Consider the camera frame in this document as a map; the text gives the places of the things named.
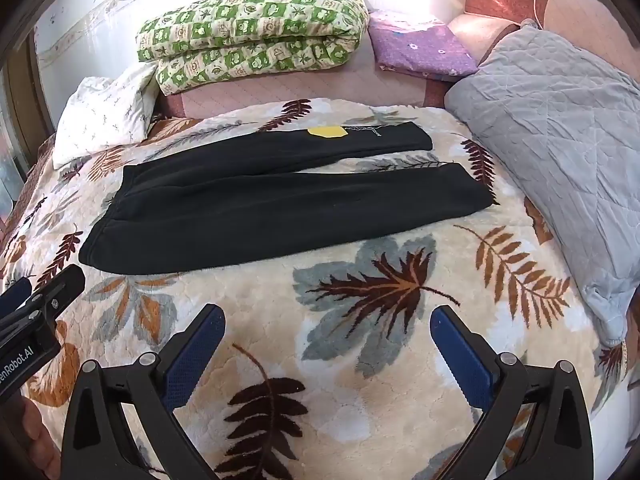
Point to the grey quilted blanket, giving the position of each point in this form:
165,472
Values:
555,145

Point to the black pants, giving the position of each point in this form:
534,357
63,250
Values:
260,210

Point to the person's left hand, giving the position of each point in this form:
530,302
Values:
40,440

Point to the green checked folded quilt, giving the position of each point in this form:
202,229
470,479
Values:
250,35

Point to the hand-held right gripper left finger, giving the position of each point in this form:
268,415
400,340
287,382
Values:
192,355

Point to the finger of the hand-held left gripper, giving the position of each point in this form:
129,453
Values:
15,295
62,287

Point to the purple floral folded cloth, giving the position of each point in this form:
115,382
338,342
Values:
425,47

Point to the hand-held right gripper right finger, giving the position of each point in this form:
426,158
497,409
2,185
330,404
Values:
462,360

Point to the reddish brown cushion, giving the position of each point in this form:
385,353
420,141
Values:
505,5

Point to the leaf print plush blanket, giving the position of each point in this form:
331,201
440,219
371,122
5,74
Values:
360,350

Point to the white twig print pillow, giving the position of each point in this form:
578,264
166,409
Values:
100,115

